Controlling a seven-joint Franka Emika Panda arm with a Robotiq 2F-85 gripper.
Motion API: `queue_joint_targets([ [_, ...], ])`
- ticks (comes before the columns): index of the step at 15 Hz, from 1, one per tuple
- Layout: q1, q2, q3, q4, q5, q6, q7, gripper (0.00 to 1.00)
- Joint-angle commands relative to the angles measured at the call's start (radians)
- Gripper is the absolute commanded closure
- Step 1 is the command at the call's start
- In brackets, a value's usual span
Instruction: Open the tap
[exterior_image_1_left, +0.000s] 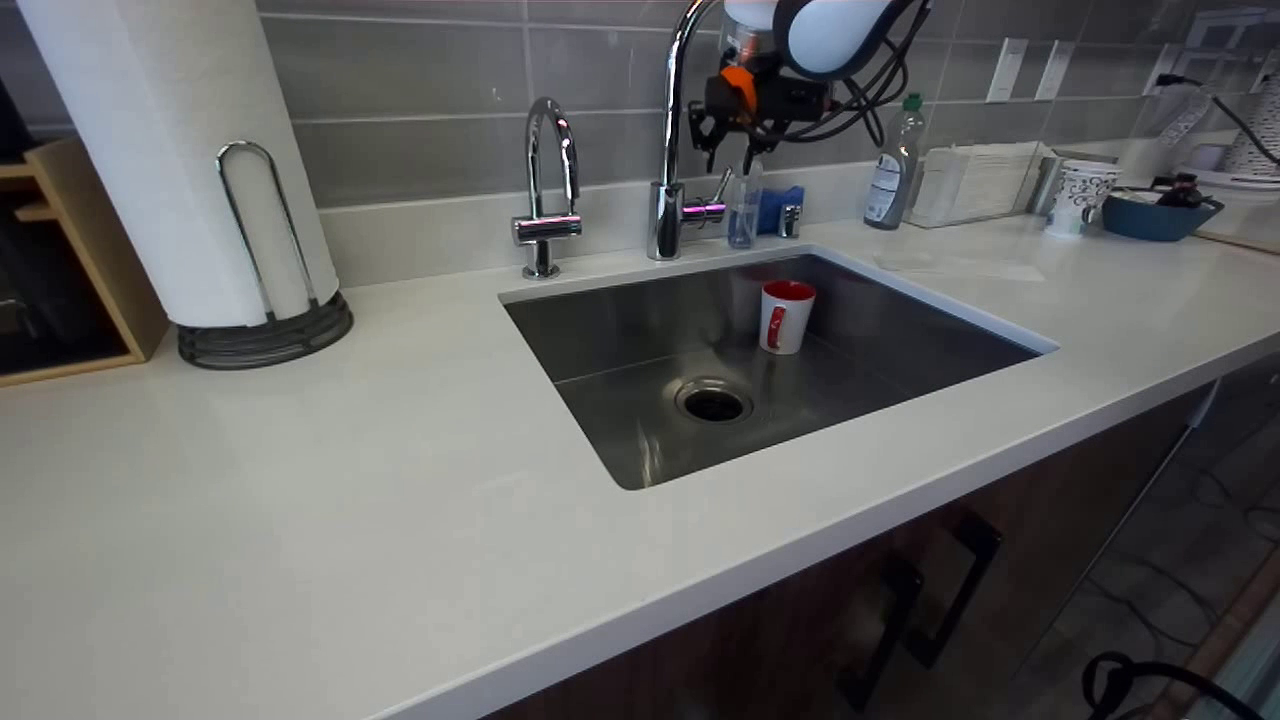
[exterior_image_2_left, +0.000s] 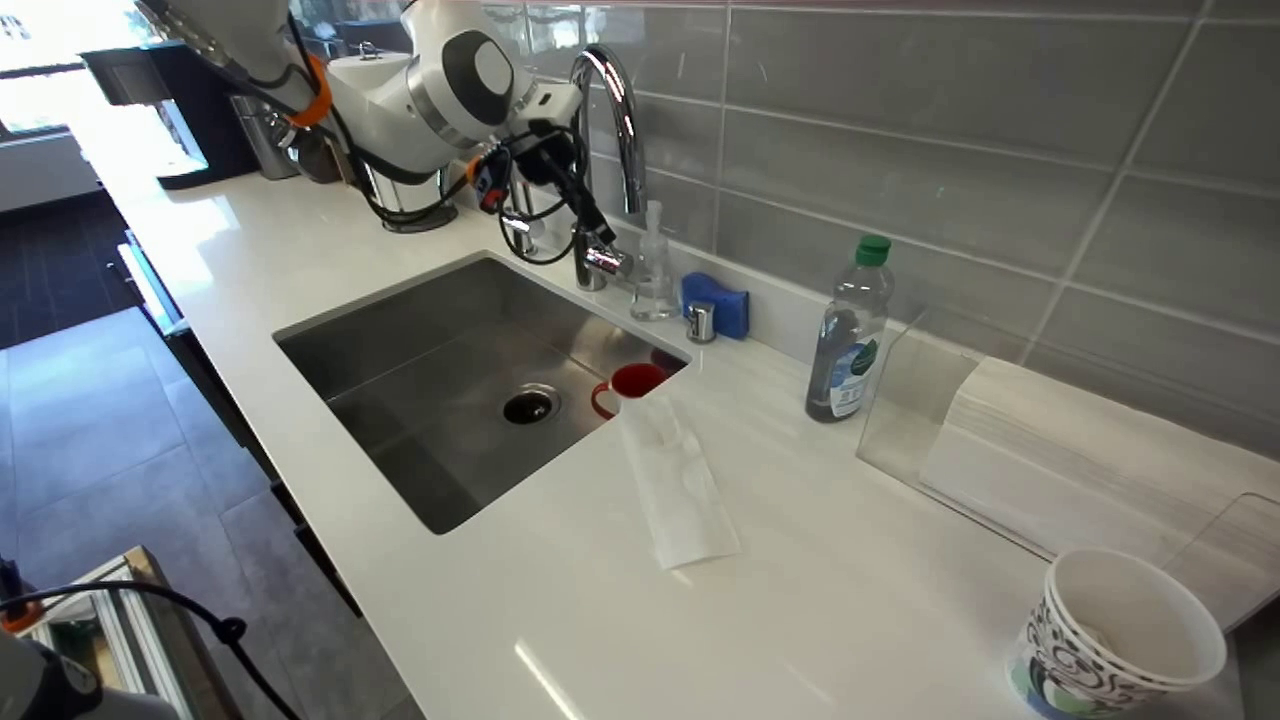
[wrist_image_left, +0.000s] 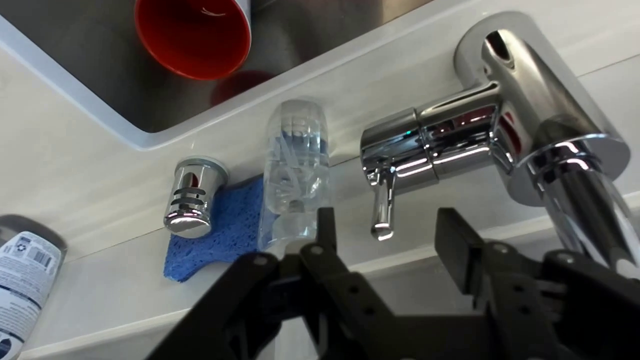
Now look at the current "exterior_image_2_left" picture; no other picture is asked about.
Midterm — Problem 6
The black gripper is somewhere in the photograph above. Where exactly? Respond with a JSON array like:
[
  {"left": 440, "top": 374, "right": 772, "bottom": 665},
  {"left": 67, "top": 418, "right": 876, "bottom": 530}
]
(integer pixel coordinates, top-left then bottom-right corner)
[{"left": 508, "top": 114, "right": 623, "bottom": 260}]

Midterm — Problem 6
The tall chrome faucet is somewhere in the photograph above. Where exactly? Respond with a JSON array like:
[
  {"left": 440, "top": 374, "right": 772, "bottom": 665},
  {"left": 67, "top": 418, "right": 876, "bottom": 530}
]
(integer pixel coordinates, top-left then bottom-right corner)
[{"left": 567, "top": 43, "right": 651, "bottom": 292}]

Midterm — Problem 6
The clear soap dispenser bottle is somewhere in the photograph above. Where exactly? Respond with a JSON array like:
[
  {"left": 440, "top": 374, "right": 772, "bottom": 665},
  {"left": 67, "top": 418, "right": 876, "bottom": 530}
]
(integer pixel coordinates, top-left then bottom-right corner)
[{"left": 623, "top": 196, "right": 678, "bottom": 324}]

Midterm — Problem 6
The blue sponge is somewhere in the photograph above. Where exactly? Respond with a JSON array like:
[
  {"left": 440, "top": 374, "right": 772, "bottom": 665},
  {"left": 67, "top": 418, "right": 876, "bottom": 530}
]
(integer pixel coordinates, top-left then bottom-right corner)
[{"left": 678, "top": 268, "right": 756, "bottom": 344}]

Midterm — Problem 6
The red and white cup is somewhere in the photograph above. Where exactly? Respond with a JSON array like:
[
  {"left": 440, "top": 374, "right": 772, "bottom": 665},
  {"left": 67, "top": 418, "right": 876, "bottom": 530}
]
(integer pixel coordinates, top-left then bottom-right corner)
[{"left": 589, "top": 361, "right": 678, "bottom": 423}]

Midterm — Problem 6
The sink drain strainer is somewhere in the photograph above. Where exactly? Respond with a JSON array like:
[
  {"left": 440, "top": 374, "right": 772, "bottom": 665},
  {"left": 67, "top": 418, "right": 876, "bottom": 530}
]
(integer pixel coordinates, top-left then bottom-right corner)
[{"left": 501, "top": 381, "right": 565, "bottom": 428}]

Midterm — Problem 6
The stainless steel sink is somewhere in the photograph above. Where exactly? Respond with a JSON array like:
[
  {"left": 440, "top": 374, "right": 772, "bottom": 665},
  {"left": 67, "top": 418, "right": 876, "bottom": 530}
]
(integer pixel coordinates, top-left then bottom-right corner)
[{"left": 269, "top": 246, "right": 694, "bottom": 539}]

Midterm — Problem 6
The green-capped dish soap bottle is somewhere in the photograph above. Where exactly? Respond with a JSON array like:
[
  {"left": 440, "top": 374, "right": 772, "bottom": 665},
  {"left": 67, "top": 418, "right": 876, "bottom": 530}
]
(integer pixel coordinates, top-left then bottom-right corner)
[{"left": 800, "top": 230, "right": 901, "bottom": 428}]

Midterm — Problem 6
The clear plastic sheet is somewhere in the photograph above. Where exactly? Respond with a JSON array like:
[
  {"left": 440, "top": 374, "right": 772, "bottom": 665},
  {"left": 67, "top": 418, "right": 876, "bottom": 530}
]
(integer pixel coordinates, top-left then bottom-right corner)
[{"left": 615, "top": 395, "right": 743, "bottom": 577}]

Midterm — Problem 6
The metal canister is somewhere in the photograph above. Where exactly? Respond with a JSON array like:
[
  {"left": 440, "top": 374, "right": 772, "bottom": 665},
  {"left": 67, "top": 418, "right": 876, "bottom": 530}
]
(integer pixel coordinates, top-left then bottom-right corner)
[{"left": 226, "top": 91, "right": 305, "bottom": 185}]

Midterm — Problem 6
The dark countertop appliance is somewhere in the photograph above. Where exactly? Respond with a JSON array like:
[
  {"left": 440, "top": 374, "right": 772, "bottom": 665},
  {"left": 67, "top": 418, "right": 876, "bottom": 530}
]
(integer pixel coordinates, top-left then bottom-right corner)
[{"left": 74, "top": 37, "right": 260, "bottom": 190}]

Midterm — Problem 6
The patterned paper cup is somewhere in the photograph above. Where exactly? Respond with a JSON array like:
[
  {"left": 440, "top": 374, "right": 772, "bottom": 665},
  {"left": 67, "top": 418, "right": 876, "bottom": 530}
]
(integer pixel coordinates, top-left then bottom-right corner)
[{"left": 1005, "top": 542, "right": 1231, "bottom": 720}]

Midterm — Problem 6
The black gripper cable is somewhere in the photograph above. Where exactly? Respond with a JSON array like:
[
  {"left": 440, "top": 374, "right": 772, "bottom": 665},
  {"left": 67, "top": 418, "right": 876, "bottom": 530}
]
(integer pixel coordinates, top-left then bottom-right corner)
[{"left": 493, "top": 167, "right": 583, "bottom": 268}]

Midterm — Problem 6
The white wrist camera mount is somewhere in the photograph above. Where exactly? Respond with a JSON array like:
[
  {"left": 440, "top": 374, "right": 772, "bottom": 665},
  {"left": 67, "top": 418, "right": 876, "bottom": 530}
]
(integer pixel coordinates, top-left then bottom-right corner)
[{"left": 517, "top": 74, "right": 583, "bottom": 133}]

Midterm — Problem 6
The black floor cable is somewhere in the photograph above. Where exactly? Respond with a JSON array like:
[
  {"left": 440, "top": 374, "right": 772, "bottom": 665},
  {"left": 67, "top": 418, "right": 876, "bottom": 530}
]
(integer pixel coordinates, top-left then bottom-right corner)
[{"left": 0, "top": 577, "right": 305, "bottom": 720}]

